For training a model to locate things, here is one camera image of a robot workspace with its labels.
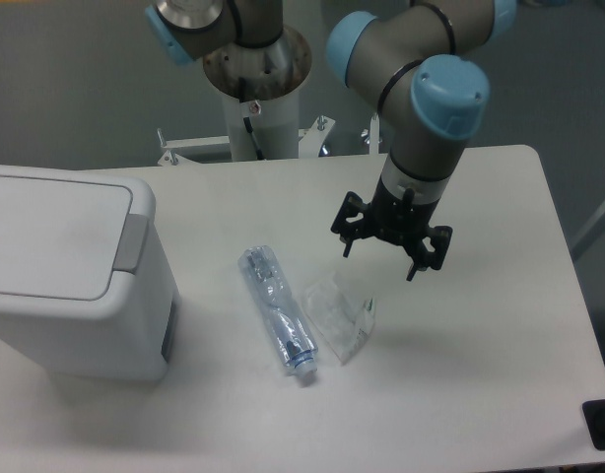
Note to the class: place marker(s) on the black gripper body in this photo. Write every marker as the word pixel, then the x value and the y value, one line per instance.
pixel 394 221

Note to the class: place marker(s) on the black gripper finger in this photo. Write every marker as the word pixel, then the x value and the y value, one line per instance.
pixel 428 249
pixel 352 221

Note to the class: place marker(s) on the white push-button trash can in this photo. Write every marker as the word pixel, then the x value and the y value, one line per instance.
pixel 85 284

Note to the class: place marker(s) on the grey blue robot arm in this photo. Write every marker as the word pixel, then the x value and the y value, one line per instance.
pixel 410 69

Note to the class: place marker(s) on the clear plastic wrapper bag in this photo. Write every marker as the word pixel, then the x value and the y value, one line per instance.
pixel 342 313

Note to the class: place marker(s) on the crushed clear plastic bottle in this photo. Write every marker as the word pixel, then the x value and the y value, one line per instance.
pixel 285 324

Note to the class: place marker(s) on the black clamp at table edge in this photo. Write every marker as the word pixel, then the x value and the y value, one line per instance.
pixel 594 415

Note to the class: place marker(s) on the white pedestal base frame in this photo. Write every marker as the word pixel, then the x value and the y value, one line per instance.
pixel 251 143

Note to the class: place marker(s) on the white frame at right edge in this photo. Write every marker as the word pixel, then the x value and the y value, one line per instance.
pixel 589 233

